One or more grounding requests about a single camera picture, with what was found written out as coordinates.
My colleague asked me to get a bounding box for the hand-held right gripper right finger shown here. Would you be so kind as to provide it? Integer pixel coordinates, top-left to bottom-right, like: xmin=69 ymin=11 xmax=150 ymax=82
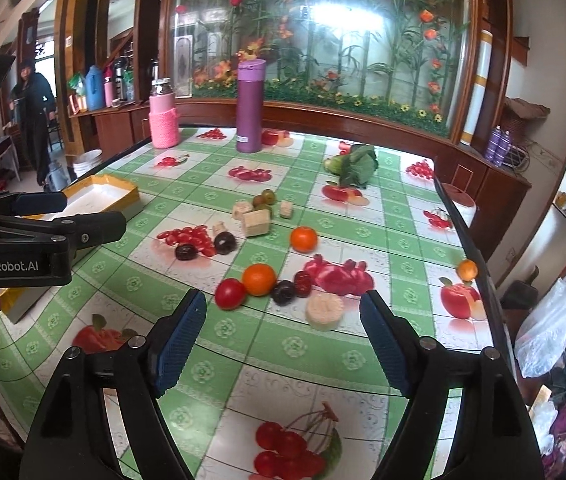
xmin=359 ymin=289 xmax=546 ymax=480

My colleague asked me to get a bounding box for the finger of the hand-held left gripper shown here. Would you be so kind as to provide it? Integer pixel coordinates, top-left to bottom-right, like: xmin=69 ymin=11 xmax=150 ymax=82
xmin=0 ymin=191 xmax=68 ymax=217
xmin=0 ymin=211 xmax=127 ymax=261

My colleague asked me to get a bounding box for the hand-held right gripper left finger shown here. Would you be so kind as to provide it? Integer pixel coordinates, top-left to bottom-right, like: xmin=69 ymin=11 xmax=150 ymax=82
xmin=23 ymin=287 xmax=208 ymax=480

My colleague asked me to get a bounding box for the yellow box white inside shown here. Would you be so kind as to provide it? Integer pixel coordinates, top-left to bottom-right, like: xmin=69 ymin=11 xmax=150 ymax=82
xmin=0 ymin=174 xmax=140 ymax=323

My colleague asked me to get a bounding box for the blue water jug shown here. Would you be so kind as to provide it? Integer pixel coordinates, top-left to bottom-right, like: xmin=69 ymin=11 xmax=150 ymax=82
xmin=46 ymin=160 xmax=69 ymax=191

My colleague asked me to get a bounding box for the white plastic bucket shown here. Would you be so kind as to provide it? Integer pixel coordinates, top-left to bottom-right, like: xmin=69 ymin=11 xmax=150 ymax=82
xmin=70 ymin=150 xmax=103 ymax=178

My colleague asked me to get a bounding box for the red tomato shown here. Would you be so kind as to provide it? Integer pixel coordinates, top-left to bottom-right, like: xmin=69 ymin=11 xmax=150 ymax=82
xmin=214 ymin=278 xmax=247 ymax=310

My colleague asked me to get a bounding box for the fruit print tablecloth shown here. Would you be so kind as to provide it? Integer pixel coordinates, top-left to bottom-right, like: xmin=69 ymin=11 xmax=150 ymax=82
xmin=0 ymin=126 xmax=514 ymax=480

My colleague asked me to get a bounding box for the dark red plum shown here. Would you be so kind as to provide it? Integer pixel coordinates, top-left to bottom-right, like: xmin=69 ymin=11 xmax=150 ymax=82
xmin=293 ymin=270 xmax=314 ymax=298

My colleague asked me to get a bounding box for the pink knit sleeve bottle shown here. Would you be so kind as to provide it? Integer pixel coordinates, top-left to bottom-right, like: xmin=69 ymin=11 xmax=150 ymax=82
xmin=149 ymin=78 xmax=181 ymax=149

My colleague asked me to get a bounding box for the blue thermos jug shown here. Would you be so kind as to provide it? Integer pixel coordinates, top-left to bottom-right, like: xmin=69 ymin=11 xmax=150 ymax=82
xmin=86 ymin=65 xmax=106 ymax=111

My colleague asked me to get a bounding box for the large beige cube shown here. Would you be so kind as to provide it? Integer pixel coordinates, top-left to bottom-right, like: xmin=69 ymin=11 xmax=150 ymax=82
xmin=241 ymin=210 xmax=271 ymax=237

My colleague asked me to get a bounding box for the red topped white container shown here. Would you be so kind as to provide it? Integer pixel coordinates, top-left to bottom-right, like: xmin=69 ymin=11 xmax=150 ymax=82
xmin=443 ymin=183 xmax=480 ymax=221

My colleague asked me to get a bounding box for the white plastic bag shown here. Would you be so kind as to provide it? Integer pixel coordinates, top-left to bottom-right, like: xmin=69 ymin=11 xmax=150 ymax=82
xmin=514 ymin=258 xmax=566 ymax=378

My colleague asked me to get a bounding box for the green leafy vegetable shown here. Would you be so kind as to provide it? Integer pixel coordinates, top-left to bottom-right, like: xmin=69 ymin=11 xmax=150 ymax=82
xmin=338 ymin=143 xmax=379 ymax=190

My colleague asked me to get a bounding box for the purple thermos bottle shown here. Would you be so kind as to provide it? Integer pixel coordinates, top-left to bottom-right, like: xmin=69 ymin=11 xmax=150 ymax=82
xmin=235 ymin=59 xmax=267 ymax=154

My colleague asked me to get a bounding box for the wicker basket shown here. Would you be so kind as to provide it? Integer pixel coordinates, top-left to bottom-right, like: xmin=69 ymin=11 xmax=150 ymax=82
xmin=503 ymin=97 xmax=551 ymax=136

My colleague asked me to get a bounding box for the floral glass panel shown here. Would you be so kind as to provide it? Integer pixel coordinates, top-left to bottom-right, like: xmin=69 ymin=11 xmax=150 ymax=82
xmin=163 ymin=0 xmax=478 ymax=138

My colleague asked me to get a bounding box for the wire rack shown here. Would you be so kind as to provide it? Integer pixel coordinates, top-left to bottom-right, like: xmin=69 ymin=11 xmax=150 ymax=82
xmin=505 ymin=140 xmax=534 ymax=173

